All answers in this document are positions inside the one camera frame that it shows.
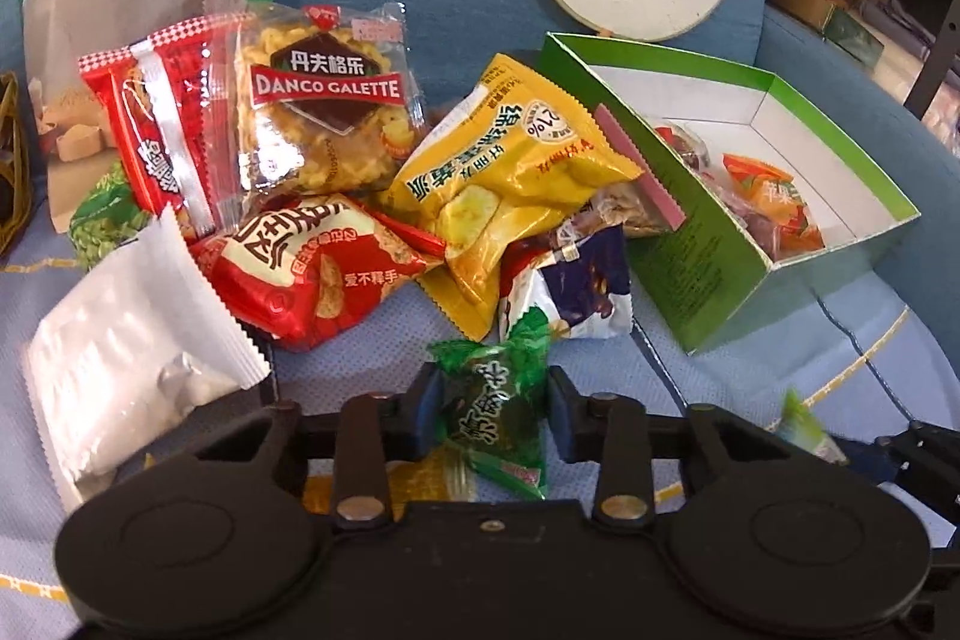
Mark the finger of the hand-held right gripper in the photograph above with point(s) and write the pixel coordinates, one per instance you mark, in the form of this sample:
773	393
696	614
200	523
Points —
926	452

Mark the green candy packet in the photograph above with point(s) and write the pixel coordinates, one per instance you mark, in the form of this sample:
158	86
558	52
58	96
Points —
495	422
802	422

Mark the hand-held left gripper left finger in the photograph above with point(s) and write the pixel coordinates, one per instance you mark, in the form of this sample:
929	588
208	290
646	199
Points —
429	407

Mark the pink-edged clear nut packet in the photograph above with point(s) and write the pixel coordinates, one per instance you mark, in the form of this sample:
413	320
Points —
637	162

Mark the dark red wrapped candy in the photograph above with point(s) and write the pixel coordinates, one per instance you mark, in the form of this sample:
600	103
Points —
686	149

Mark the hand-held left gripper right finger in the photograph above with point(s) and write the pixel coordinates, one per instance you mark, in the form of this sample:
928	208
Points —
559	411

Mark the yellow chip packet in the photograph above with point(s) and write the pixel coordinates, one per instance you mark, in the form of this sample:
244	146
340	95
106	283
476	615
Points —
510	160

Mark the green cardboard box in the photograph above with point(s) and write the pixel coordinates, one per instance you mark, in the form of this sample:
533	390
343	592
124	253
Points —
697	280

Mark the green tissue box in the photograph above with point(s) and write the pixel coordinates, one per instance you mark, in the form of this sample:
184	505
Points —
851	36

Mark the navy white snack packet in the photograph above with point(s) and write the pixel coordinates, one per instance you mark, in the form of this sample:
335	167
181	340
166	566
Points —
577	287

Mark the clear galette cookie packet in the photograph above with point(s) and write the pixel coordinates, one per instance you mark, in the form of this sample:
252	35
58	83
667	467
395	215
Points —
322	115

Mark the white foil packet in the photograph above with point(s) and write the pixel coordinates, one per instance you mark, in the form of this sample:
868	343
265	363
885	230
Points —
127	347

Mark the red chip packet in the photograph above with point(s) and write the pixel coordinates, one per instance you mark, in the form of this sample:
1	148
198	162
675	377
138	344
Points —
300	272

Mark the red checkered snack packet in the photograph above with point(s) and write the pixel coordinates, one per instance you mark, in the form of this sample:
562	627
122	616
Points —
161	115

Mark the orange snack packet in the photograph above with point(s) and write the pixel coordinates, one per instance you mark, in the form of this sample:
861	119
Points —
780	197

